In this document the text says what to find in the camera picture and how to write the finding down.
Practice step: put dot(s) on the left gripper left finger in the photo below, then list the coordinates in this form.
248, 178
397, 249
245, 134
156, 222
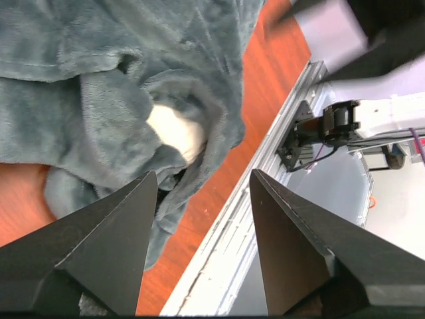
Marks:
98, 251

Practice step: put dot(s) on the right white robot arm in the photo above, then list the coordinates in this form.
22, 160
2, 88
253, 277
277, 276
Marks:
395, 37

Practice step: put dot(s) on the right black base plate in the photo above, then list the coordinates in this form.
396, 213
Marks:
288, 149

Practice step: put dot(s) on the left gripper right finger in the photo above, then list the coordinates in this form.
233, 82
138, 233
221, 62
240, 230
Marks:
315, 263

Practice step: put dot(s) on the aluminium rail frame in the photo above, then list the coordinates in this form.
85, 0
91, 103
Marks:
225, 276

